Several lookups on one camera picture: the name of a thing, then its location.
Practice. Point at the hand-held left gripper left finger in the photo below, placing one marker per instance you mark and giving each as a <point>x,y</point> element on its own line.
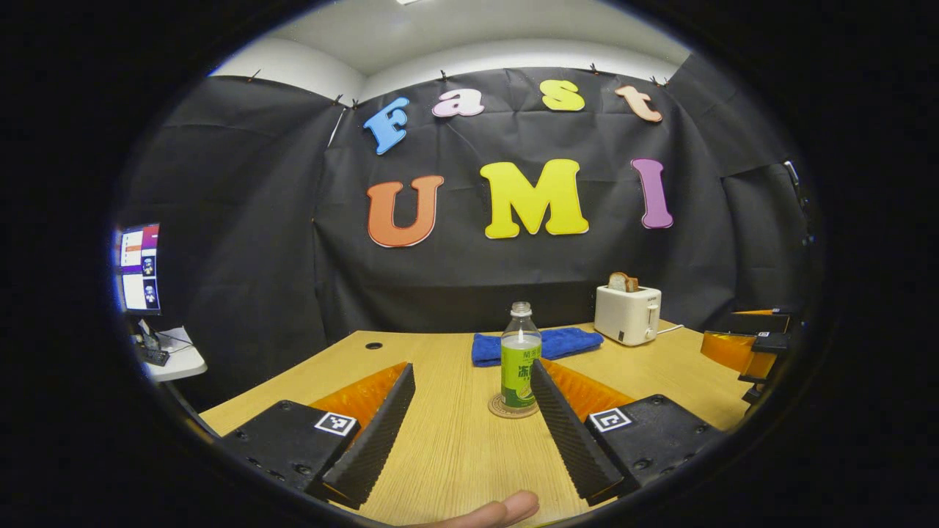
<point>374,440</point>

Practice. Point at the computer monitor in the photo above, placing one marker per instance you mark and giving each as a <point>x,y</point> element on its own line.
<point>139,268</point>

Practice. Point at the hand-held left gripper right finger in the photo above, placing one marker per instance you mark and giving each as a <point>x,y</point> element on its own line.
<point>565,433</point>

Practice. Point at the green label water bottle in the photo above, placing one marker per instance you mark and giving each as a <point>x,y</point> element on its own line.
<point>517,367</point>

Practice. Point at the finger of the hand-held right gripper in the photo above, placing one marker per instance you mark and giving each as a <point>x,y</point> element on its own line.
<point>763,312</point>
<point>726,350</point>

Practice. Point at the black keyboard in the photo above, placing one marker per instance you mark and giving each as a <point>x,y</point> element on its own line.
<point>154,357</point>

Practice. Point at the grey metal pole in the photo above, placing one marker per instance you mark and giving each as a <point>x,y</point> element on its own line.
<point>794,180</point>

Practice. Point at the bread slice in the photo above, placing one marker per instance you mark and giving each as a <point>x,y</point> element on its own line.
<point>622,282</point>

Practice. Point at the white toaster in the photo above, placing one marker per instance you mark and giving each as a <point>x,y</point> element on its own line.
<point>623,315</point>

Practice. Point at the blue towel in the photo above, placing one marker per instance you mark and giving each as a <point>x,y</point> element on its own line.
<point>572,341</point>

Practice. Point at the white side table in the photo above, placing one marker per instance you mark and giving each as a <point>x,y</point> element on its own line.
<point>183,363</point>

